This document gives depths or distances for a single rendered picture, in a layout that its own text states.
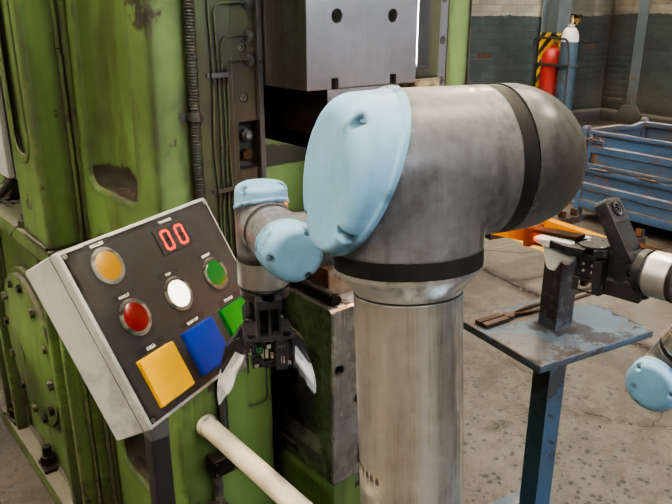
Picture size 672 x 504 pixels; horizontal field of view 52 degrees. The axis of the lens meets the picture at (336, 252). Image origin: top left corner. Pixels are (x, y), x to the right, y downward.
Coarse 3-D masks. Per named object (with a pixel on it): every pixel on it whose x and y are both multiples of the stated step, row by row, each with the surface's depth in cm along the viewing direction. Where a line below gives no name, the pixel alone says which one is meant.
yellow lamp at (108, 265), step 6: (102, 252) 100; (108, 252) 101; (96, 258) 99; (102, 258) 100; (108, 258) 101; (114, 258) 102; (96, 264) 99; (102, 264) 99; (108, 264) 100; (114, 264) 101; (120, 264) 102; (102, 270) 99; (108, 270) 100; (114, 270) 101; (120, 270) 102; (108, 276) 100; (114, 276) 100
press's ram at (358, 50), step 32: (288, 0) 133; (320, 0) 131; (352, 0) 136; (384, 0) 141; (416, 0) 146; (288, 32) 135; (320, 32) 133; (352, 32) 138; (384, 32) 143; (416, 32) 149; (288, 64) 137; (320, 64) 135; (352, 64) 140; (384, 64) 145
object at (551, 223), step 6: (546, 222) 175; (552, 222) 174; (558, 222) 174; (564, 222) 174; (558, 228) 172; (564, 228) 170; (570, 228) 169; (576, 228) 169; (582, 228) 169; (594, 234) 164; (600, 234) 164; (642, 246) 153; (648, 246) 153
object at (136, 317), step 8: (128, 304) 101; (136, 304) 102; (128, 312) 100; (136, 312) 101; (144, 312) 102; (128, 320) 100; (136, 320) 101; (144, 320) 102; (136, 328) 100; (144, 328) 101
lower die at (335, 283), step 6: (318, 270) 153; (324, 270) 151; (330, 270) 151; (312, 276) 155; (318, 276) 153; (324, 276) 152; (330, 276) 151; (336, 276) 152; (318, 282) 154; (324, 282) 152; (330, 282) 152; (336, 282) 153; (342, 282) 154; (330, 288) 152; (336, 288) 153; (342, 288) 154; (348, 288) 155
